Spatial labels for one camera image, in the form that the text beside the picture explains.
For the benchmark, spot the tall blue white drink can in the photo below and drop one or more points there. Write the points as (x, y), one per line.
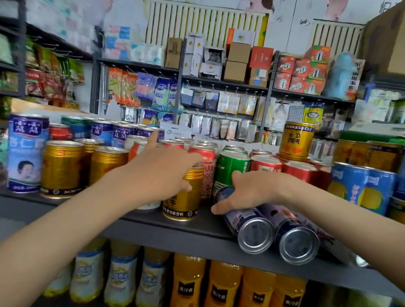
(25, 153)

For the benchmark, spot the person's left thumb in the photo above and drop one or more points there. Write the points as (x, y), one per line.
(182, 187)

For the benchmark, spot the green flat carton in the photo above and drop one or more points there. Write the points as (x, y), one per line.
(373, 138)

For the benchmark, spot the white orange drink can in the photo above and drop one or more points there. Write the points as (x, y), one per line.
(150, 206)

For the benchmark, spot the person's right forearm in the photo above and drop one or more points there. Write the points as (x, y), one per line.
(356, 233)

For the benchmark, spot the hanging blue packets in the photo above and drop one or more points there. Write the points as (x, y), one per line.
(158, 92)

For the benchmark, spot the person's right hand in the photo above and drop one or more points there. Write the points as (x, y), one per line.
(257, 187)

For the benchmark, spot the row of small hanging packets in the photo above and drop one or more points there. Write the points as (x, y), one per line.
(228, 104)

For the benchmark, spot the white yellow drink bottle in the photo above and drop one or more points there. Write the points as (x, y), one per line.
(88, 274)
(151, 283)
(59, 281)
(121, 279)

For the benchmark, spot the small brown cardboard box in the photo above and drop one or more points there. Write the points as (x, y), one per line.
(173, 52)

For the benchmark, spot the person's right thumb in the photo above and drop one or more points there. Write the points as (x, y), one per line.
(223, 207)

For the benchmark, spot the flat beige cardboard sheet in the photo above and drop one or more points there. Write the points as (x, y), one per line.
(43, 109)

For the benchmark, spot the stack of wrapped tissue packs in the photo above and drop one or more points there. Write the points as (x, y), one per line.
(62, 15)

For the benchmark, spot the dark grey shelf board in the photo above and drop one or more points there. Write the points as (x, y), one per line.
(161, 234)

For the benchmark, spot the white yellow paper box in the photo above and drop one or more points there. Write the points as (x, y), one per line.
(194, 54)

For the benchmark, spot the person's left forearm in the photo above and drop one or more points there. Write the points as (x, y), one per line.
(43, 245)

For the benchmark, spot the person's left little finger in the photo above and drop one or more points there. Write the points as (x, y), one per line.
(152, 140)

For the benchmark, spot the teal drink can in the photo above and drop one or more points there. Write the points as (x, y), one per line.
(75, 126)

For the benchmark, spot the blue yellow drink can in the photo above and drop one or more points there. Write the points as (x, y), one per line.
(378, 193)
(346, 185)

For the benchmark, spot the light blue plush toy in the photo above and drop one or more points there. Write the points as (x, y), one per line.
(340, 75)

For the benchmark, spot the cluster of red cans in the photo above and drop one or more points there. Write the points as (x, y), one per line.
(266, 165)

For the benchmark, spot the white black paper box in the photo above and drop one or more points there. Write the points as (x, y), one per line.
(212, 62)

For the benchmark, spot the brown white box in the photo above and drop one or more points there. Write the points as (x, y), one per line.
(259, 77)

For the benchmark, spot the red soda can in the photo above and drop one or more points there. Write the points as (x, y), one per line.
(59, 132)

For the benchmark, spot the person's left hand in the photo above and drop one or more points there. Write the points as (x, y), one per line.
(156, 175)

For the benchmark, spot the white wall radiator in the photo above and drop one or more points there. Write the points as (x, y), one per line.
(337, 37)
(206, 22)

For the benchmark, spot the green drink can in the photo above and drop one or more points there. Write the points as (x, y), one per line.
(228, 172)
(235, 149)

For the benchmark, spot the yellow blue hanging packet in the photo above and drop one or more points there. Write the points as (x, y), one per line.
(313, 113)

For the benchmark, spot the rack of snack packets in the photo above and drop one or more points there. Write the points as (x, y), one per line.
(50, 73)

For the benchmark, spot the red orange box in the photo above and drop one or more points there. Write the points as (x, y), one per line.
(261, 57)

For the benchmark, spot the hanging orange packets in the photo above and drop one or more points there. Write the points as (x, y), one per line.
(121, 87)

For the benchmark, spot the pile of tissue packs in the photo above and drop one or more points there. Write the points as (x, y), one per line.
(132, 49)

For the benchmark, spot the dark blue drink can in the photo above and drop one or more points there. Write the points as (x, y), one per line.
(332, 243)
(248, 227)
(293, 239)

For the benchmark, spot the grey metal shelf rack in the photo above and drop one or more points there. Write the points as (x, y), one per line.
(227, 84)

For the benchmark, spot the stack of red boxes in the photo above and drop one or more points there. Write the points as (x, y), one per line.
(300, 73)

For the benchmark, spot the white flat carton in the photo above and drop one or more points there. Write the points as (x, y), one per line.
(380, 128)

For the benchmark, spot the orange white box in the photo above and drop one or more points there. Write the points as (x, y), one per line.
(241, 36)

